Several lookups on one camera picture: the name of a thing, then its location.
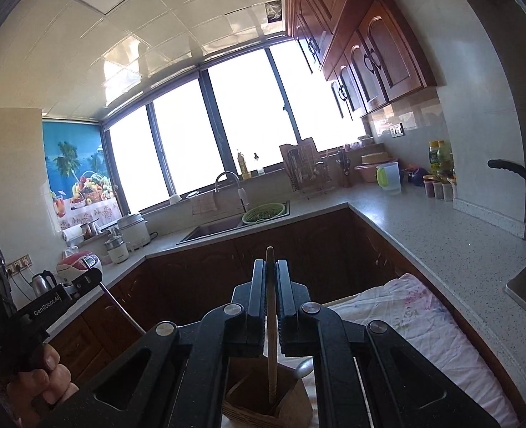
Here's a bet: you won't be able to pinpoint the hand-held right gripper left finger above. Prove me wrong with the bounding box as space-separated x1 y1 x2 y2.
37 259 268 428

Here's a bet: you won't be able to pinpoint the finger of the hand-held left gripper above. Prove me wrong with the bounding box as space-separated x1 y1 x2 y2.
69 269 104 299

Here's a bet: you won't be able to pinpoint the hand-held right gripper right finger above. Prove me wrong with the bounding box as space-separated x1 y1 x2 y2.
275 259 502 428

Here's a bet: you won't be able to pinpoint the wooden chopstick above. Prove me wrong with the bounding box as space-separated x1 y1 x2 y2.
265 246 278 404

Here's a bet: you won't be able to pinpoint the metal chopstick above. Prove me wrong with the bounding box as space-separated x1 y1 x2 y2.
97 282 147 336

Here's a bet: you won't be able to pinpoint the wooden utensil holder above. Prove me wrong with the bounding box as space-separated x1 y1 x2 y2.
222 357 314 428

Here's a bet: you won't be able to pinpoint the person's left hand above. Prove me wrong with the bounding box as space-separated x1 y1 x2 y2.
6 342 79 427

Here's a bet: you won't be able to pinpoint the pink and white rice cooker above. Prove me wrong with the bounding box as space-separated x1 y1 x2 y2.
56 251 103 278

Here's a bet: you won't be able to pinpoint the steel electric kettle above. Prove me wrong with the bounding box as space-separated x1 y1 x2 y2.
31 270 59 298

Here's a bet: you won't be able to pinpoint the small white electric steamer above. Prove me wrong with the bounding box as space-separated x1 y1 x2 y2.
104 227 132 265

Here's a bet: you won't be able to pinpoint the paper towel roll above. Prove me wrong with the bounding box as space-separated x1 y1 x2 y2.
62 225 86 244

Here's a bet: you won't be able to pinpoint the tall white rice cooker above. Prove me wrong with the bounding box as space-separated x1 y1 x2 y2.
117 212 152 251

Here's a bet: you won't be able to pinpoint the wooden lower cabinets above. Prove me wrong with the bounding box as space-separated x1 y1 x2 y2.
44 203 526 415

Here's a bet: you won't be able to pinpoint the wooden cabinets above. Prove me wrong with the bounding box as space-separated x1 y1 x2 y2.
284 0 438 121
44 203 526 415

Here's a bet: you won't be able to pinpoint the kitchen sink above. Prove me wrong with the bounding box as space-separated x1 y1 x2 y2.
177 202 291 245

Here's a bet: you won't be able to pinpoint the green colander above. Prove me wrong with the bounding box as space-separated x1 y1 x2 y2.
242 202 287 226

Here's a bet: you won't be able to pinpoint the metal kitchen faucet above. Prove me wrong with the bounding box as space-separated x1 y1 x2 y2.
214 170 250 213

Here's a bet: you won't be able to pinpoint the hanging dish cloth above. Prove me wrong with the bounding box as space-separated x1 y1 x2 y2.
192 193 218 215

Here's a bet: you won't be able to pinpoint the white floral tablecloth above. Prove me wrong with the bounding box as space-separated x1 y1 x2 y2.
303 273 520 428

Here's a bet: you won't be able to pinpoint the knife block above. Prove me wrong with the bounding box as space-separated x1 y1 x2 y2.
337 147 354 188

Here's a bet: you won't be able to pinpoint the wooden cutting board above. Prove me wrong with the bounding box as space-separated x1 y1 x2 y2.
279 138 318 174

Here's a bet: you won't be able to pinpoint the pink basin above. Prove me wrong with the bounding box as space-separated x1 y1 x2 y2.
355 152 398 183

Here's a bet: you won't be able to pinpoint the white pitcher green lid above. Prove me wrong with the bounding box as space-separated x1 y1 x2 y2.
376 163 402 195

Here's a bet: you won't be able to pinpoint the purple container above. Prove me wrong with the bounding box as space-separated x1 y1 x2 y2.
405 167 430 187

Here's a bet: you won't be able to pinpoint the large kitchen window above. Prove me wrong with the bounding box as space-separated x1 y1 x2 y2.
103 40 371 213

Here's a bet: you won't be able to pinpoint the row of spice jars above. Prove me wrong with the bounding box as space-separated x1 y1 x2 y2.
423 173 459 202

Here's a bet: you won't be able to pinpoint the yellow oil bottle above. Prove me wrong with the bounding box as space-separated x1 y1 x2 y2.
438 139 455 179
427 140 442 178

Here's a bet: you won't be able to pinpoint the black wok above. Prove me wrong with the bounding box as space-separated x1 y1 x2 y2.
488 152 526 190

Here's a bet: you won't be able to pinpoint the wooden upper cabinets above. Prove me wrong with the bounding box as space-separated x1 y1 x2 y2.
284 0 438 121

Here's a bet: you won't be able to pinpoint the wall socket strip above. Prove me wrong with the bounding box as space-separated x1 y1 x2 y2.
5 254 33 275

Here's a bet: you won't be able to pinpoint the tropical fruit wall poster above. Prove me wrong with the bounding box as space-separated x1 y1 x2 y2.
42 120 122 231

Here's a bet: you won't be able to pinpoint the wire dish rack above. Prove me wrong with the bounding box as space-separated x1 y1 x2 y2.
285 147 336 196

